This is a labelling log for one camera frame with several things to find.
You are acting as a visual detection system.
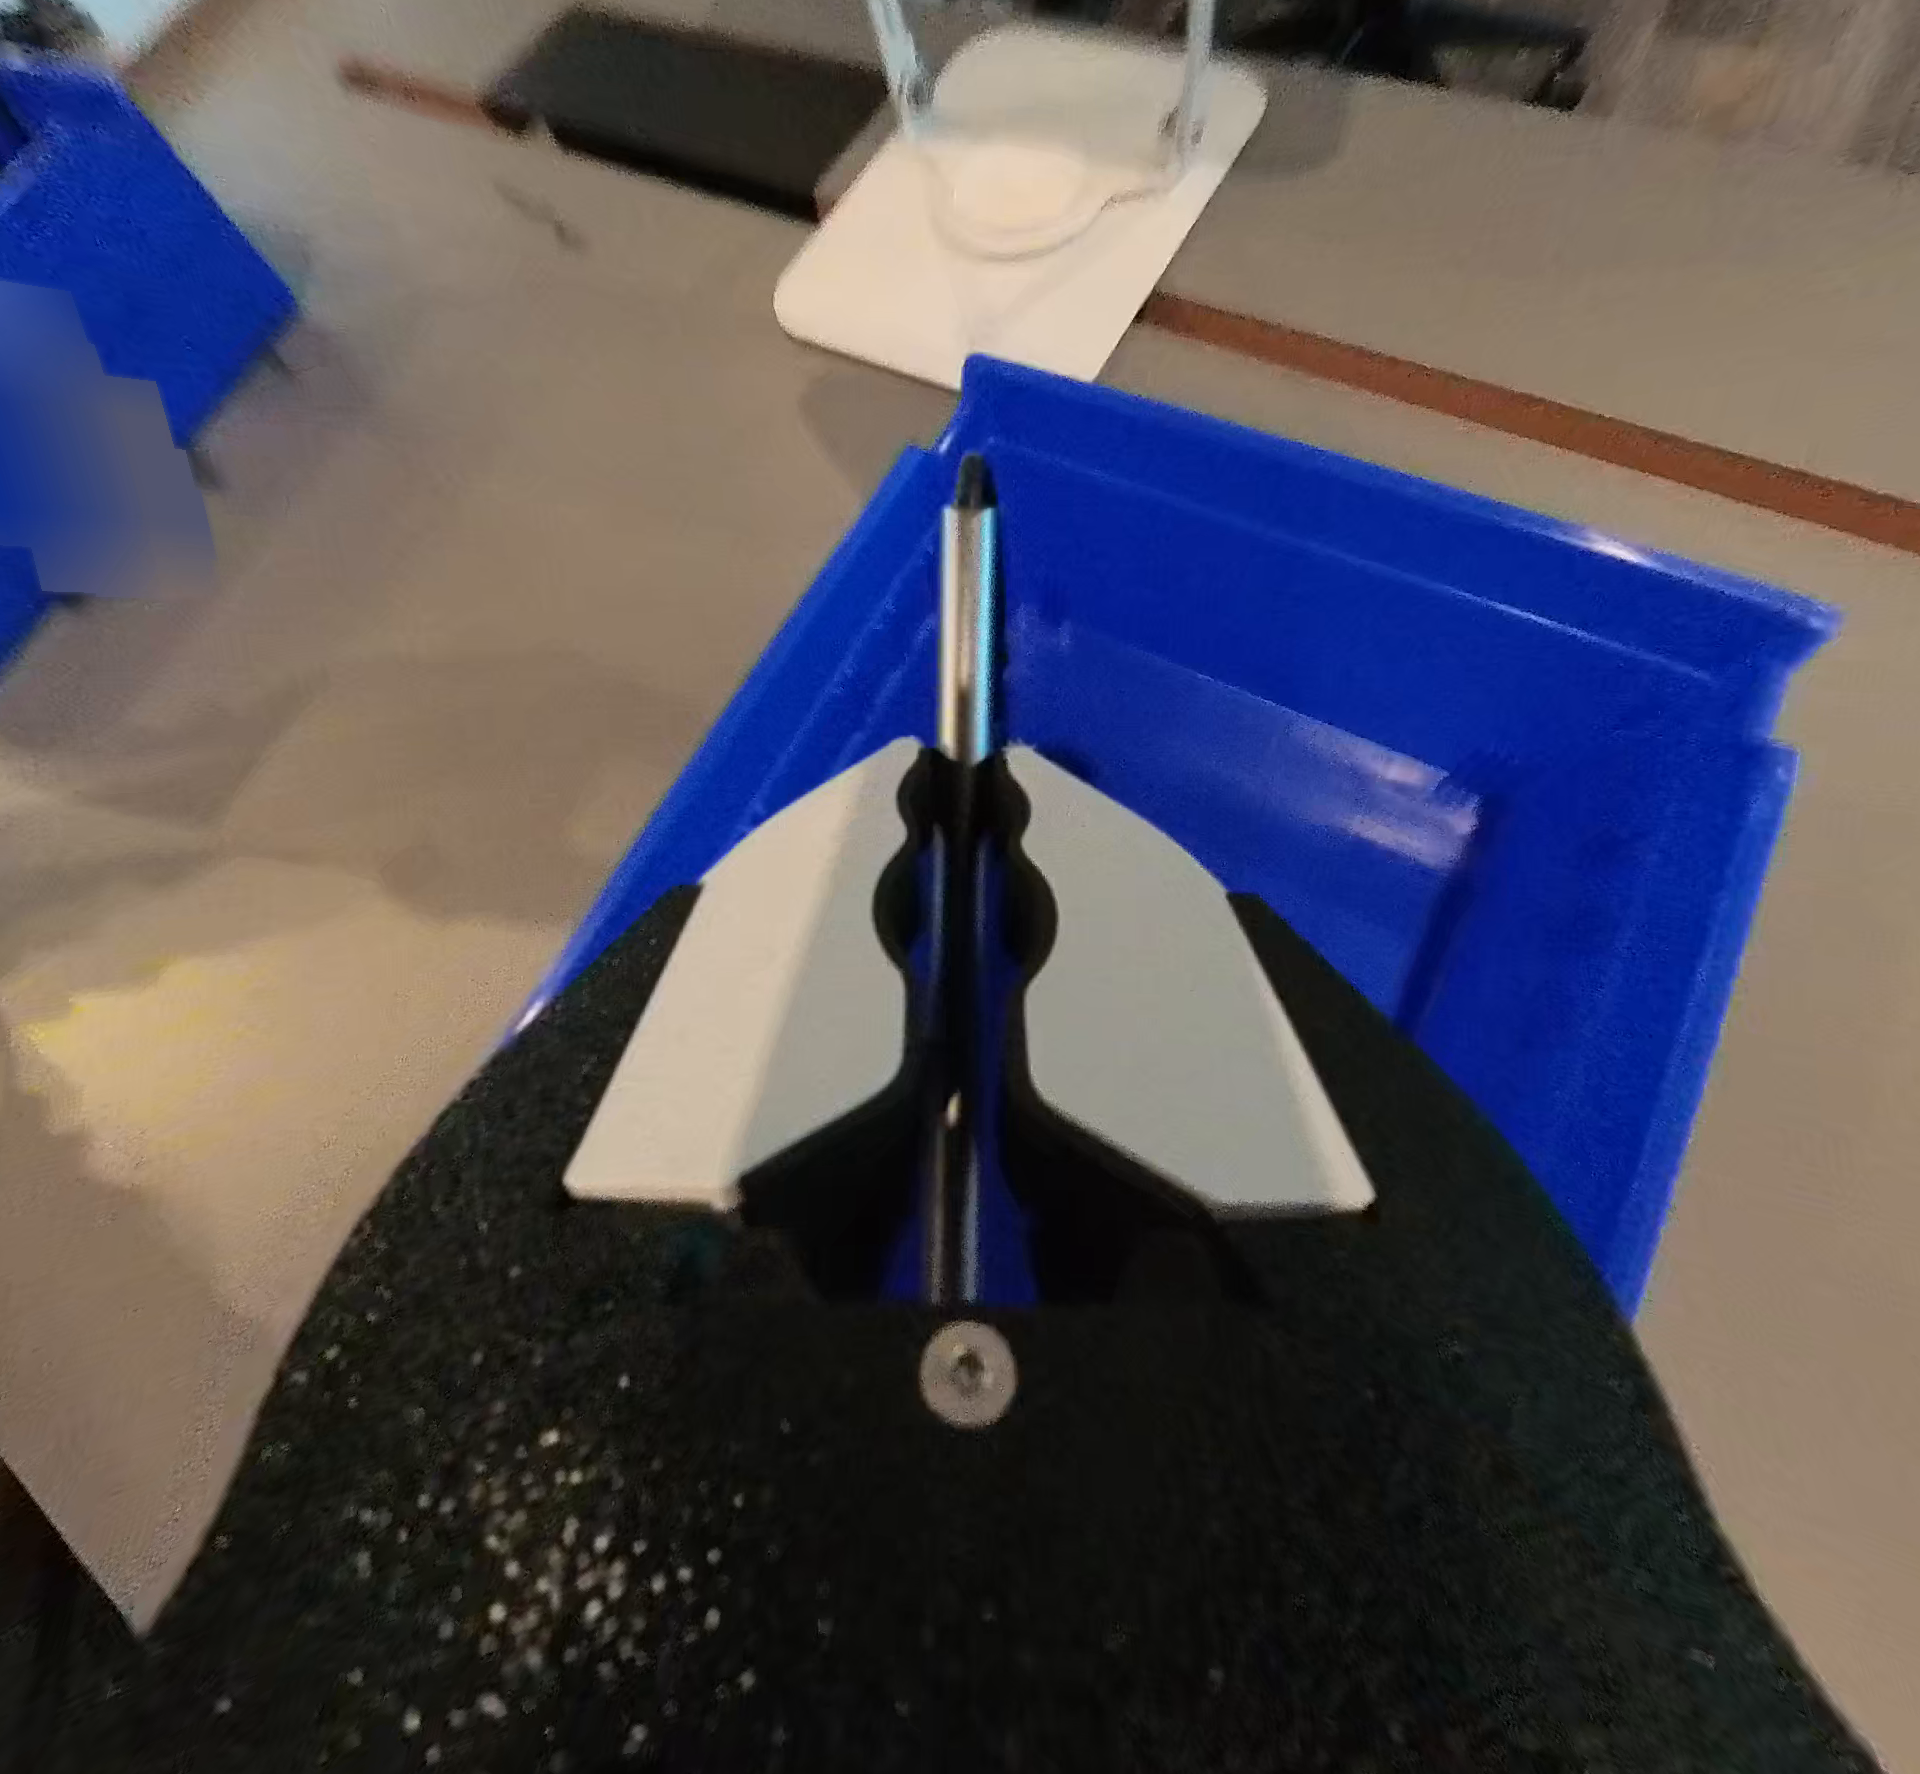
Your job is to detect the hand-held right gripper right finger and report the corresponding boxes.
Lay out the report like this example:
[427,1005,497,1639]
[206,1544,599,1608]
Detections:
[975,740,1379,1308]

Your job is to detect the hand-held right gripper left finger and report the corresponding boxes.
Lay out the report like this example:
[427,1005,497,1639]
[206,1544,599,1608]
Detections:
[562,736,958,1308]

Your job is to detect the large blue plastic bin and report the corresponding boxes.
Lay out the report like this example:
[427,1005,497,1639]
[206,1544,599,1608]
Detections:
[532,352,1842,1318]

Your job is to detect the silver metal rod black tip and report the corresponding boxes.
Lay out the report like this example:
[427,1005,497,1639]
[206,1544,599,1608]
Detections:
[932,451,1003,1308]

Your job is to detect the brown strip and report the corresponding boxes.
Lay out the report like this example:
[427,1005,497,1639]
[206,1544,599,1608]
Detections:
[338,55,1920,557]

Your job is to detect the white stand base clear posts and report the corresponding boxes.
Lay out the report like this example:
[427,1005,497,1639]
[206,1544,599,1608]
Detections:
[771,0,1269,384]

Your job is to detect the black rectangular mat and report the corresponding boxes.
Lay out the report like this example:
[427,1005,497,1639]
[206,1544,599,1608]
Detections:
[486,4,894,221]

